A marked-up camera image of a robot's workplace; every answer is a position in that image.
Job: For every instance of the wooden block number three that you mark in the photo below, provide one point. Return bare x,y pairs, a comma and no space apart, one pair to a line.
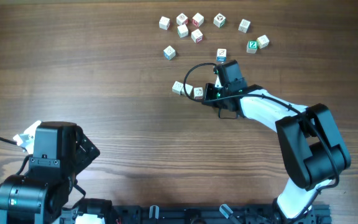
262,41

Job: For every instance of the wooden block number six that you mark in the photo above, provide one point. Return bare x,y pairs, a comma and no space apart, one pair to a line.
177,87

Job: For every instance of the wooden block red letter M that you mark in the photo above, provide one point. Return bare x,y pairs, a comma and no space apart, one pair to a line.
197,19

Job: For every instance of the wooden block yellow letter B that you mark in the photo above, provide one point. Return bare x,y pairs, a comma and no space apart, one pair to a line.
244,26

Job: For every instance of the wooden block number one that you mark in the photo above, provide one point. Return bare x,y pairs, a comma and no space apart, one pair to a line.
182,31

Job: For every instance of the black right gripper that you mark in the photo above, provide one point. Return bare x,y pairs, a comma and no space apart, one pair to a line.
208,91

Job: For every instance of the wooden block baseball picture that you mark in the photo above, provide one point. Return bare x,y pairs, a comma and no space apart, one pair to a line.
198,93

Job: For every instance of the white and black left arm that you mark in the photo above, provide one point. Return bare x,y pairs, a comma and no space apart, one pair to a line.
60,152

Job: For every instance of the wooden block strawberry picture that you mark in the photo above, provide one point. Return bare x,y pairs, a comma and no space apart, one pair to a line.
169,52

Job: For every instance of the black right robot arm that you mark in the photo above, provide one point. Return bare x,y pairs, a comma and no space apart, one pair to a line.
313,150

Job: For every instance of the wooden block leaf picture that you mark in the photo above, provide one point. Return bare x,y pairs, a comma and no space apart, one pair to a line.
221,55

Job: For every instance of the wooden block green letter Z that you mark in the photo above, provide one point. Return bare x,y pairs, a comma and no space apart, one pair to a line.
252,47

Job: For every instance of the wooden block animal picture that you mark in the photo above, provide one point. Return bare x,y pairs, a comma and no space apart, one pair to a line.
197,36

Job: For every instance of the plain wooden block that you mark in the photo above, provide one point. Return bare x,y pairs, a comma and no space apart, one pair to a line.
187,89

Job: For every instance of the wooden block shell picture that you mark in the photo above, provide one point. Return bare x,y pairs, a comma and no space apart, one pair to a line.
182,19

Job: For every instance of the wooden block red side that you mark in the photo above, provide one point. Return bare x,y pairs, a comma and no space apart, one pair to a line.
164,23

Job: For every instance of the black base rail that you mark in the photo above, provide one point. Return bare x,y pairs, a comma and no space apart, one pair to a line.
249,214

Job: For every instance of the wooden block soccer ball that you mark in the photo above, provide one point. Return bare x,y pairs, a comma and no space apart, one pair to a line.
219,20

